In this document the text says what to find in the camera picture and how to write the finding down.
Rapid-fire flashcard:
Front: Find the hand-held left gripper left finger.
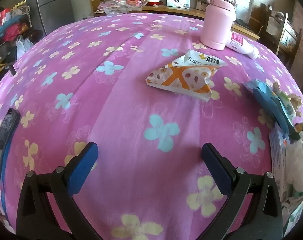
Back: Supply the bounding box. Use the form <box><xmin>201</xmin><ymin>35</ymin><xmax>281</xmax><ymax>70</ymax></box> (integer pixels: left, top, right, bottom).
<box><xmin>16</xmin><ymin>142</ymin><xmax>99</xmax><ymax>240</ymax></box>

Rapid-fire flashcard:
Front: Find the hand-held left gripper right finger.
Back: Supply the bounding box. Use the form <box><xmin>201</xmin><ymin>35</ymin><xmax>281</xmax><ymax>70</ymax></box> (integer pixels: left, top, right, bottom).
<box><xmin>201</xmin><ymin>142</ymin><xmax>283</xmax><ymax>240</ymax></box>

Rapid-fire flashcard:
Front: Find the green white tissue packet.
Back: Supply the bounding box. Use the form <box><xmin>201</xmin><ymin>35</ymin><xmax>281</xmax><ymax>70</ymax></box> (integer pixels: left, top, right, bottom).
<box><xmin>271</xmin><ymin>82</ymin><xmax>303</xmax><ymax>140</ymax></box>

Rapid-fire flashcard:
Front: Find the white orange snack wrapper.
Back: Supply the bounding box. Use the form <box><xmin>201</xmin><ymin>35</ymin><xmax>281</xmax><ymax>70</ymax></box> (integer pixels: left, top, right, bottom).
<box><xmin>145</xmin><ymin>49</ymin><xmax>228</xmax><ymax>102</ymax></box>

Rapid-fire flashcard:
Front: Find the pink floral blanket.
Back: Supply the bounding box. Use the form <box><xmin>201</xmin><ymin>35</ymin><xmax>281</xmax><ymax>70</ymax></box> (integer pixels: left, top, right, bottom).
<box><xmin>0</xmin><ymin>12</ymin><xmax>303</xmax><ymax>240</ymax></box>

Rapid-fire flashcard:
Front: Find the black phone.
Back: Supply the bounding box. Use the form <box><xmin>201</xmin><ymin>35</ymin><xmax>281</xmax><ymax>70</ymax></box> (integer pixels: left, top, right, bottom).
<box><xmin>0</xmin><ymin>107</ymin><xmax>21</xmax><ymax>185</ymax></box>

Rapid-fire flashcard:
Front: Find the white plastic bag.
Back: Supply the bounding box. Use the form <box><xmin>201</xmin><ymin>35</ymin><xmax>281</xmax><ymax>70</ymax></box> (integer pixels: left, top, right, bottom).
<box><xmin>285</xmin><ymin>130</ymin><xmax>303</xmax><ymax>190</ymax></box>

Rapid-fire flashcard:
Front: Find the white green carton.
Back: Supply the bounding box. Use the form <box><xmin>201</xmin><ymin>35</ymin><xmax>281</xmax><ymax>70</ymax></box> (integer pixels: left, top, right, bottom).
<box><xmin>281</xmin><ymin>195</ymin><xmax>303</xmax><ymax>235</ymax></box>

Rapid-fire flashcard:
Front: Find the white bottle with pink label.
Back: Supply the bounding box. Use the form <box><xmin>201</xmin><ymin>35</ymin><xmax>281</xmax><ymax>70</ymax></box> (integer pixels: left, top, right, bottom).
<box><xmin>225</xmin><ymin>31</ymin><xmax>259</xmax><ymax>60</ymax></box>

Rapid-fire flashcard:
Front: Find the white shopping bag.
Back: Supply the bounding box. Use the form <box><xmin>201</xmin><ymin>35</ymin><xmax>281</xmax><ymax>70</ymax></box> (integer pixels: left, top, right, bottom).
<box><xmin>17</xmin><ymin>36</ymin><xmax>33</xmax><ymax>58</ymax></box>

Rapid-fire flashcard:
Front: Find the pink insulated bottle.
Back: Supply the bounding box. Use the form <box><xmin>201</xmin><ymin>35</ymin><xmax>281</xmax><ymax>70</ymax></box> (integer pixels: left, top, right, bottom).
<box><xmin>200</xmin><ymin>0</ymin><xmax>238</xmax><ymax>51</ymax></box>

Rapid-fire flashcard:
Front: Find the wooden chair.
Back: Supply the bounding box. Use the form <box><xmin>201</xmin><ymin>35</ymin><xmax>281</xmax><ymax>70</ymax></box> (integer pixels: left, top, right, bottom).
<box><xmin>266</xmin><ymin>5</ymin><xmax>303</xmax><ymax>65</ymax></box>

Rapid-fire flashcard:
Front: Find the framed picture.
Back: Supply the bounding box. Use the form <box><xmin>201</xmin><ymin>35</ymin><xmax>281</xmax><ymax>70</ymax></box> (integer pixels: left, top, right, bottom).
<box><xmin>280</xmin><ymin>21</ymin><xmax>298</xmax><ymax>49</ymax></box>

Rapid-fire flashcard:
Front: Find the pile of colourful bags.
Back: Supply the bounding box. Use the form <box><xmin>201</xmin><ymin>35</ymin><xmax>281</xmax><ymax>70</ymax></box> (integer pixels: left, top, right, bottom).
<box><xmin>0</xmin><ymin>2</ymin><xmax>43</xmax><ymax>73</ymax></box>

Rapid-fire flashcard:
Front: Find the wooden sideboard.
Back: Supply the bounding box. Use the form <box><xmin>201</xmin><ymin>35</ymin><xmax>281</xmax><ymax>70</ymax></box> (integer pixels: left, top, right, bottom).
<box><xmin>89</xmin><ymin>0</ymin><xmax>260</xmax><ymax>40</ymax></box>

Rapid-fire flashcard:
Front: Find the grey refrigerator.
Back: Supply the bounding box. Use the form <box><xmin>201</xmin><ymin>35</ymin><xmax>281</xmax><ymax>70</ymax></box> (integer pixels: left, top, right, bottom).
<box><xmin>34</xmin><ymin>0</ymin><xmax>76</xmax><ymax>37</ymax></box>

